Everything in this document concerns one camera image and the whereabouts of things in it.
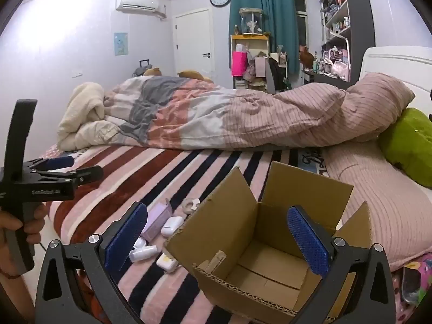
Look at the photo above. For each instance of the white air conditioner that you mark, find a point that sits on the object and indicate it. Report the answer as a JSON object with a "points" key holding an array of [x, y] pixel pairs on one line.
{"points": [[136, 2]]}

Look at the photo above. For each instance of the person's left forearm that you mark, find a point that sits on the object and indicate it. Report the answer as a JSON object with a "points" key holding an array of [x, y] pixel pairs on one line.
{"points": [[13, 298]]}

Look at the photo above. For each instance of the white ribbed cap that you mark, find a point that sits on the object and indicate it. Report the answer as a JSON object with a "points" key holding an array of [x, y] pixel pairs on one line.
{"points": [[140, 242]]}

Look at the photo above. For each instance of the person's left hand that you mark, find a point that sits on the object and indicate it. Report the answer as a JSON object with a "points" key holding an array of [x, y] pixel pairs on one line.
{"points": [[35, 221]]}

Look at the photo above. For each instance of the dark flat object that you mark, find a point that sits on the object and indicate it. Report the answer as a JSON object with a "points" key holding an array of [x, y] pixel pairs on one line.
{"points": [[411, 285]]}

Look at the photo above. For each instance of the yellow and white shelf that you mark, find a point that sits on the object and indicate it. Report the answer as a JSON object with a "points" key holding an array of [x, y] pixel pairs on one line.
{"points": [[249, 37]]}

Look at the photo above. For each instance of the white earbuds case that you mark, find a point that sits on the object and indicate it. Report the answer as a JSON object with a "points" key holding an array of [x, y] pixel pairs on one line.
{"points": [[171, 226]]}

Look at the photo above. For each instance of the white square charger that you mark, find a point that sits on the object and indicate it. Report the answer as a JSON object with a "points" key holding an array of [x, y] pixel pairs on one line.
{"points": [[165, 262]]}

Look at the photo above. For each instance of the window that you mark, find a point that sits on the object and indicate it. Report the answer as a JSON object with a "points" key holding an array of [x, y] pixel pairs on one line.
{"points": [[301, 17]]}

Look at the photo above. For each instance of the bright pink bag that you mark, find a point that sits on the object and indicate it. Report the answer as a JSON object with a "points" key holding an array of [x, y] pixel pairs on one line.
{"points": [[239, 64]]}

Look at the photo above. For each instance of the brown plush toy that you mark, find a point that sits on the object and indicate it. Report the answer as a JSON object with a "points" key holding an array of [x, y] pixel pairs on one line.
{"points": [[153, 72]]}

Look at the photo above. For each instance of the glass display case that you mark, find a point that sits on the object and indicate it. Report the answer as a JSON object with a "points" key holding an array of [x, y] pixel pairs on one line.
{"points": [[251, 22]]}

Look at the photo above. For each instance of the striped pink blanket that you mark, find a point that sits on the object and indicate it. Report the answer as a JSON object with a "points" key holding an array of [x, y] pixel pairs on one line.
{"points": [[135, 175]]}

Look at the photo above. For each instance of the pink floral cloth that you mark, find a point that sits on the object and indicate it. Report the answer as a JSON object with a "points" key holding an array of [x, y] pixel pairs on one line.
{"points": [[427, 276]]}

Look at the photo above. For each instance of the green pillow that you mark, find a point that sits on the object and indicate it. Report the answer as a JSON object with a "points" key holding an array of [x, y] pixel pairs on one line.
{"points": [[408, 141]]}

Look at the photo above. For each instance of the white headboard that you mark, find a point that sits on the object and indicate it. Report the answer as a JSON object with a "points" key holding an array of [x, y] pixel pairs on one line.
{"points": [[398, 62]]}

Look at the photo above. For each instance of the yellow plush toy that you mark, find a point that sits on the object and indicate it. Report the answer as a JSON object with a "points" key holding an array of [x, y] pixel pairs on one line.
{"points": [[192, 75]]}

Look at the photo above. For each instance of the dark desk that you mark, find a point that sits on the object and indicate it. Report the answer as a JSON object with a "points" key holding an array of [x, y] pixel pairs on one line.
{"points": [[324, 78]]}

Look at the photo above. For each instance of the pink and grey duvet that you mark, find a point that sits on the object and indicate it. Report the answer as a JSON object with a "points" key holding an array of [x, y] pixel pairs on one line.
{"points": [[236, 118]]}

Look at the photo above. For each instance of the cream fleece blanket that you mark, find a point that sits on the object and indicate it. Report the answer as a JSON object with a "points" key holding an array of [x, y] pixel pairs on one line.
{"points": [[84, 114]]}

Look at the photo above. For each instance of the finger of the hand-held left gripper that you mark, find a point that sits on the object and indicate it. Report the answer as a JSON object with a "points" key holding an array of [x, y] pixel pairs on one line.
{"points": [[59, 162], [84, 174]]}

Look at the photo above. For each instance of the grey suitcase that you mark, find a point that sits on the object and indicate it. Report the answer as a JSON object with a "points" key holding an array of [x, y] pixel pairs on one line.
{"points": [[141, 71]]}

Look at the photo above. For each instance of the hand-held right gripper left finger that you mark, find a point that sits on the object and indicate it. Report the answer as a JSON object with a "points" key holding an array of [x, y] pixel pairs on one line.
{"points": [[124, 243]]}

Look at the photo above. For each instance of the black chair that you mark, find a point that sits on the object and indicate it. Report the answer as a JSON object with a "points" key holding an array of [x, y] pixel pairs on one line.
{"points": [[275, 74]]}

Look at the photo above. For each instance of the teal curtain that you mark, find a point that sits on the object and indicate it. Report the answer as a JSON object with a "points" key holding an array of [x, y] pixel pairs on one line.
{"points": [[276, 13]]}

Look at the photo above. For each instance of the beige tape roll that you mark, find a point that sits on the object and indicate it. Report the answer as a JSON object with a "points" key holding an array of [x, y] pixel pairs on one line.
{"points": [[190, 206]]}

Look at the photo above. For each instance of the white door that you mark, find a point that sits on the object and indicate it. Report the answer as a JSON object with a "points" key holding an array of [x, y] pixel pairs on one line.
{"points": [[192, 40]]}

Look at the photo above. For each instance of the white plastic bottle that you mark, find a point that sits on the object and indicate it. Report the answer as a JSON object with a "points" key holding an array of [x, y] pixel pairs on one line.
{"points": [[143, 253]]}

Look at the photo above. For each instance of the printed bed sheet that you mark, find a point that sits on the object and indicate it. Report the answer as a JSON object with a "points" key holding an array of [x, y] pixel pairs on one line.
{"points": [[312, 162]]}

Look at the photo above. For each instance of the dark bookshelf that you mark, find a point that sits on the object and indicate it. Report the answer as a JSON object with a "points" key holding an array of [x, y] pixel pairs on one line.
{"points": [[356, 23]]}

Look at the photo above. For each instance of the blue wall poster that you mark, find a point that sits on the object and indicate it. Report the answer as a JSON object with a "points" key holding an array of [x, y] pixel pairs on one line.
{"points": [[120, 44]]}

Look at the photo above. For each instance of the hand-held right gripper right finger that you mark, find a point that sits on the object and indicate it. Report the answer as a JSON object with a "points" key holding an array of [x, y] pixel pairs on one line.
{"points": [[307, 243]]}

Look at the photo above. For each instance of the pink ribbed pillow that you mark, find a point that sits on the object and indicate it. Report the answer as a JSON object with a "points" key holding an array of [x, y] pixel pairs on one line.
{"points": [[388, 202]]}

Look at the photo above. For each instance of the pale purple box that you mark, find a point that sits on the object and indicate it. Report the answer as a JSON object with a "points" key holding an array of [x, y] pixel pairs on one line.
{"points": [[154, 223]]}

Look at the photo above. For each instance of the brown plush bear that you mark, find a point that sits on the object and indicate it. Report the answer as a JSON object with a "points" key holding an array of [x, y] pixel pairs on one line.
{"points": [[306, 57]]}

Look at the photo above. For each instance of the brown cardboard box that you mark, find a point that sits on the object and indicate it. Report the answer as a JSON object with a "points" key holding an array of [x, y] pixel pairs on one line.
{"points": [[270, 265]]}

